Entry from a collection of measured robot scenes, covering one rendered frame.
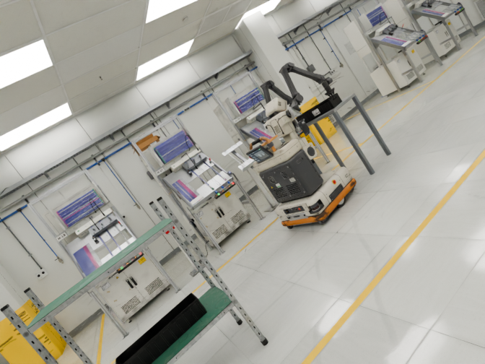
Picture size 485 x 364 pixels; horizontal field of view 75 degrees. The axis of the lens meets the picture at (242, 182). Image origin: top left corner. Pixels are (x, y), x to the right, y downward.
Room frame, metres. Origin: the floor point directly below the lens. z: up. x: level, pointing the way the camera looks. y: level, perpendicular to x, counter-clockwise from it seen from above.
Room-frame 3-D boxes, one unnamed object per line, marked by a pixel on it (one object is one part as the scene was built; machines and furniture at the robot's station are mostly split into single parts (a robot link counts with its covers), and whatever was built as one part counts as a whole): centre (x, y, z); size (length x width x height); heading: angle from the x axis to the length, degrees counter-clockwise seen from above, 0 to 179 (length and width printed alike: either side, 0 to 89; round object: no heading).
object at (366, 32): (6.63, -4.00, 0.95); 1.36 x 0.82 x 1.90; 22
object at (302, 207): (3.05, -0.26, 0.23); 0.41 x 0.02 x 0.08; 32
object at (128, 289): (4.05, 1.89, 0.66); 1.01 x 0.73 x 1.31; 22
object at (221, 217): (4.75, 0.63, 0.31); 0.70 x 0.65 x 0.62; 112
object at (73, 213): (4.23, 1.98, 0.95); 1.35 x 0.82 x 1.90; 22
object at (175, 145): (4.66, 0.53, 1.52); 0.51 x 0.13 x 0.27; 112
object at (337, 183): (3.24, -0.53, 0.16); 0.67 x 0.64 x 0.25; 122
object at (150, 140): (4.90, 0.74, 1.82); 0.68 x 0.30 x 0.20; 112
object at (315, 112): (3.63, -1.16, 0.86); 0.57 x 0.17 x 0.11; 31
